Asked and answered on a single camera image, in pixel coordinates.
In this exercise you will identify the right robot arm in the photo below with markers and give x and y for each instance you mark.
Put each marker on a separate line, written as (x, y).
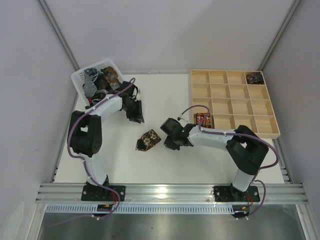
(245, 148)

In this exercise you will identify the white slotted cable duct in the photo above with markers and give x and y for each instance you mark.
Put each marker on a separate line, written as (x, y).
(91, 208)

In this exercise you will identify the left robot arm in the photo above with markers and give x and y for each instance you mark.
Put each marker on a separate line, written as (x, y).
(85, 134)

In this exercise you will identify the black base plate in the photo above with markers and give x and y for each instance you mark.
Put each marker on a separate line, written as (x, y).
(93, 193)
(227, 193)

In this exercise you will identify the brown floral tie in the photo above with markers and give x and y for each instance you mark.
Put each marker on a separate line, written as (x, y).
(147, 141)

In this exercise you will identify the grey patterned tie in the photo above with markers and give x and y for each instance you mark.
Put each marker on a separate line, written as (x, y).
(94, 85)

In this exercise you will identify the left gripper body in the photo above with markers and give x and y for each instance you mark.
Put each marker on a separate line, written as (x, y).
(134, 110)

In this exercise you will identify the rolled red patterned tie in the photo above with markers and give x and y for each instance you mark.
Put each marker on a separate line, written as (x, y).
(204, 119)

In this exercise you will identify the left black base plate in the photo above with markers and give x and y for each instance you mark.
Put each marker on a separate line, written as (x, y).
(93, 193)

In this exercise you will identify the brown orange patterned tie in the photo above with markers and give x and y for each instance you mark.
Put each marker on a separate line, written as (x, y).
(111, 76)

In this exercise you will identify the white plastic basket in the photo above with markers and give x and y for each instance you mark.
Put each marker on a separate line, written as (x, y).
(78, 77)

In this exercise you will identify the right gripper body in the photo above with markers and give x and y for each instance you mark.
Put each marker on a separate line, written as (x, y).
(172, 139)

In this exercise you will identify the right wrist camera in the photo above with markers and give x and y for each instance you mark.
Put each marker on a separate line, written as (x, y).
(174, 128)

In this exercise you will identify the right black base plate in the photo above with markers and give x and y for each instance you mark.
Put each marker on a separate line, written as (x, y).
(227, 193)

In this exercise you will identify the wooden compartment tray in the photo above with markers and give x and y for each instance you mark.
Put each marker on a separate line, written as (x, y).
(232, 102)

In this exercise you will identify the rolled dark floral tie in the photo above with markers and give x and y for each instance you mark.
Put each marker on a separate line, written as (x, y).
(255, 78)

